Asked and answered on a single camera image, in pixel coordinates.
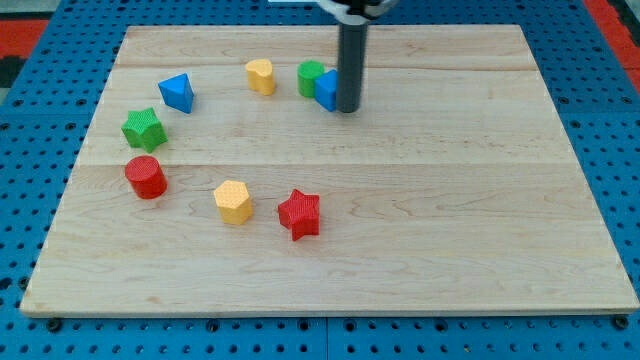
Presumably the green star block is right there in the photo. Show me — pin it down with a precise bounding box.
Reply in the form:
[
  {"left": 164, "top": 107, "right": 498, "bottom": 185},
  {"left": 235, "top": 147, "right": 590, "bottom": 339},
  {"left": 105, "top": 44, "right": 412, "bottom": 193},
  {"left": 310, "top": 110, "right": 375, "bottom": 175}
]
[{"left": 121, "top": 108, "right": 168, "bottom": 153}]

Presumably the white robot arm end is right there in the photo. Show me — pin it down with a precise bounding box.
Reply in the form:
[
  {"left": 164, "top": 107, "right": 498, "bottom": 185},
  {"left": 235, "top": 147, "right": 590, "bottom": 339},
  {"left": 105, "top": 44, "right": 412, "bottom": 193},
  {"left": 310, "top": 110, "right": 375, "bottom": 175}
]
[{"left": 317, "top": 0, "right": 399, "bottom": 26}]

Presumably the yellow heart block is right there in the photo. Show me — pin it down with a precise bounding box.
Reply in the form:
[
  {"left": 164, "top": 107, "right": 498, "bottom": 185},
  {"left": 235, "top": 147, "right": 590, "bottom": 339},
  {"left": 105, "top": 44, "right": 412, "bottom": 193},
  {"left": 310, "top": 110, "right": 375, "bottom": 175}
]
[{"left": 245, "top": 59, "right": 276, "bottom": 96}]

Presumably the wooden board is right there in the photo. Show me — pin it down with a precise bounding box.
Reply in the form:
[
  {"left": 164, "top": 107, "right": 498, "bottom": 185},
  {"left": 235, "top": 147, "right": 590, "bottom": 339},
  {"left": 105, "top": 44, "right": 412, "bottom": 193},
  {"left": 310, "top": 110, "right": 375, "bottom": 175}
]
[{"left": 21, "top": 25, "right": 639, "bottom": 318}]

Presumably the blue triangle block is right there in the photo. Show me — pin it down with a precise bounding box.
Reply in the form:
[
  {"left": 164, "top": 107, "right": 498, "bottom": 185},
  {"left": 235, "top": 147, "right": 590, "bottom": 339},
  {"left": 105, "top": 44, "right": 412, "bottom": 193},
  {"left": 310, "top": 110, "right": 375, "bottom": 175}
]
[{"left": 158, "top": 73, "right": 194, "bottom": 114}]

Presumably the red cylinder block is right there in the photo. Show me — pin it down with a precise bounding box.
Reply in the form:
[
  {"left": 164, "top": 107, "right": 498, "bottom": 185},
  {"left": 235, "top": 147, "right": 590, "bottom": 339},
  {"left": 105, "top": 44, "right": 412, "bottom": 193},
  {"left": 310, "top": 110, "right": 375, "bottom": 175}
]
[{"left": 125, "top": 155, "right": 168, "bottom": 199}]

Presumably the yellow hexagon block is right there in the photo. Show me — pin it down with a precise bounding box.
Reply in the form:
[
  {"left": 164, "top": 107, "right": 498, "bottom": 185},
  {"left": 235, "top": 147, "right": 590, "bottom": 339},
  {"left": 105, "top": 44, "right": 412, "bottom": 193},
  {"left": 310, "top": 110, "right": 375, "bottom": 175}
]
[{"left": 213, "top": 180, "right": 253, "bottom": 225}]

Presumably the green cylinder block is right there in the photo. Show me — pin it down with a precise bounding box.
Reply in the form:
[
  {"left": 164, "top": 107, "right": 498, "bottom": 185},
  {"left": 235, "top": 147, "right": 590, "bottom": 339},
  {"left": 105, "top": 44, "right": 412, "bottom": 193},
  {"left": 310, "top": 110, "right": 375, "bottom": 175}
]
[{"left": 297, "top": 60, "right": 325, "bottom": 98}]

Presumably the red star block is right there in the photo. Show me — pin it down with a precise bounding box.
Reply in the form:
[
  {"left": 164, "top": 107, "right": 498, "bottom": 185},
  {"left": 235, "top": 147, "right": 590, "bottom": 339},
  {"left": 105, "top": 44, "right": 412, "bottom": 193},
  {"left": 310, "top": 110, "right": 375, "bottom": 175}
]
[{"left": 277, "top": 189, "right": 320, "bottom": 241}]

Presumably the blue cube block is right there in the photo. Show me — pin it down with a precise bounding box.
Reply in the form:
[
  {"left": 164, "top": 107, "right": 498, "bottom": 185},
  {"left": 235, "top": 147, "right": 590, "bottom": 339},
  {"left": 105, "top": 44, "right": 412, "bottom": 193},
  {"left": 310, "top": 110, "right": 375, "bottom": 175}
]
[{"left": 314, "top": 69, "right": 338, "bottom": 112}]

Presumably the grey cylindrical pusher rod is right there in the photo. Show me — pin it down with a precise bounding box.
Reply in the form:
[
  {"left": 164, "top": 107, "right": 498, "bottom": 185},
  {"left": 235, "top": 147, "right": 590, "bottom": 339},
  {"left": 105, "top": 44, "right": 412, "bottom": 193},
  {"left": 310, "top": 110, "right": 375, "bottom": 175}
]
[{"left": 336, "top": 24, "right": 368, "bottom": 113}]

